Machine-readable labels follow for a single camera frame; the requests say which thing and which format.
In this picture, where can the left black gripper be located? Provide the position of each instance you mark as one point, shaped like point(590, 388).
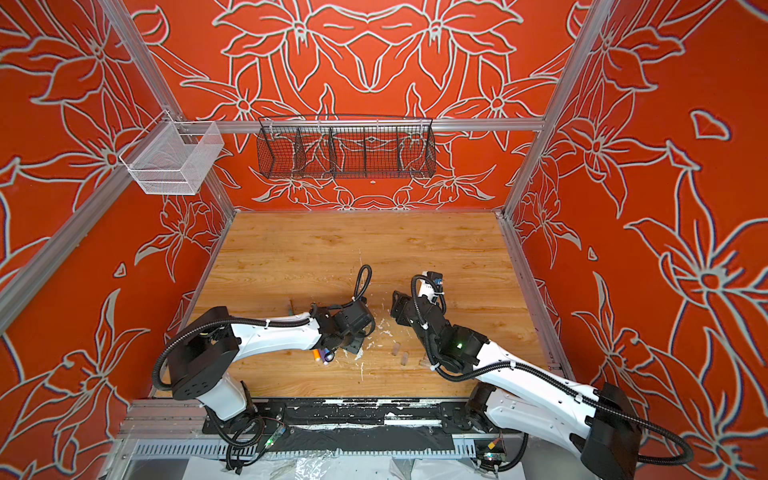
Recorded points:
point(358, 344)

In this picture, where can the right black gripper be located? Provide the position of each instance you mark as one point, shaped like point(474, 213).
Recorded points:
point(402, 306)

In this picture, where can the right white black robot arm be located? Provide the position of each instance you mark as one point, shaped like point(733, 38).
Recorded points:
point(596, 425)

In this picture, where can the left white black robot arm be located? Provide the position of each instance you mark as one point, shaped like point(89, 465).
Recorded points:
point(195, 363)

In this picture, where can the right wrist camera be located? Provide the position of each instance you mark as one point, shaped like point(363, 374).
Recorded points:
point(432, 287)

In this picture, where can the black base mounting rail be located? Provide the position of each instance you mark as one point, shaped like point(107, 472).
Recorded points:
point(449, 415)

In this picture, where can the right base cable connector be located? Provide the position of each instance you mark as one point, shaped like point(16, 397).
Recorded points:
point(503, 453)

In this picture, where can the black wire mesh basket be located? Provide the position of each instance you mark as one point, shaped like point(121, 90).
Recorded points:
point(355, 148)

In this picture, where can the white slotted cable duct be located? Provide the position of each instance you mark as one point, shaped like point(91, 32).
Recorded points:
point(156, 449)

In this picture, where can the white wire mesh basket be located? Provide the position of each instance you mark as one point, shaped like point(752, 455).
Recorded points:
point(173, 158)

